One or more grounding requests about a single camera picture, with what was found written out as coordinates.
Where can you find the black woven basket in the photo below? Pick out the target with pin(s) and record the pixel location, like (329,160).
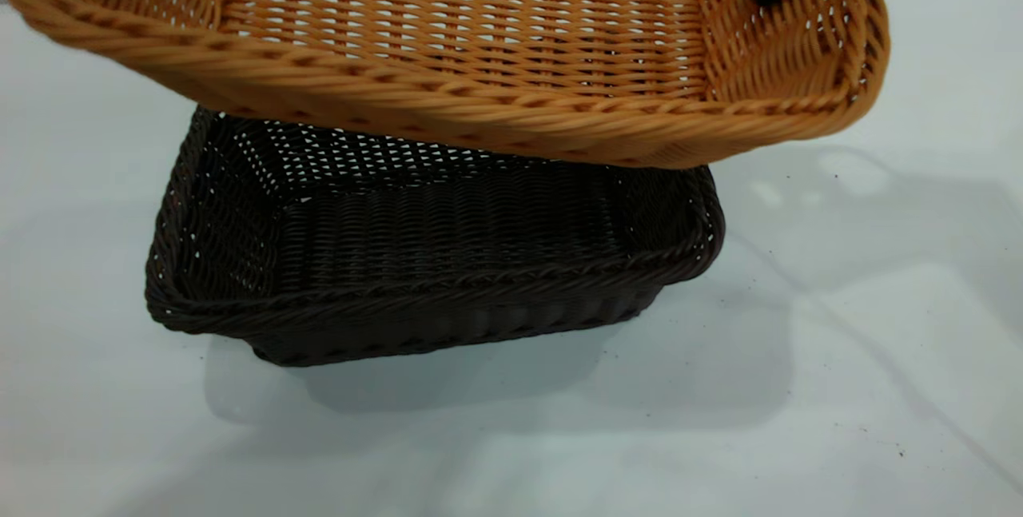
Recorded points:
(447,237)

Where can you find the orange woven basket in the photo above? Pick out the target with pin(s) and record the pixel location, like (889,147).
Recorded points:
(479,21)

